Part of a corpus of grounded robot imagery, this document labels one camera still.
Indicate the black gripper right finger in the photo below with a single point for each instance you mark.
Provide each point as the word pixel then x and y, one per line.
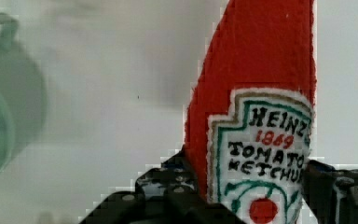
pixel 331 194

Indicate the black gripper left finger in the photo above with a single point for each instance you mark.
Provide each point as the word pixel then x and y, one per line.
pixel 168 194

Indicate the red plush ketchup bottle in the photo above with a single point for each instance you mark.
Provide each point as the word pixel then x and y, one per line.
pixel 250 118

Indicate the teal metal mug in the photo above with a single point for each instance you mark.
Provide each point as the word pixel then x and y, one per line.
pixel 23 97

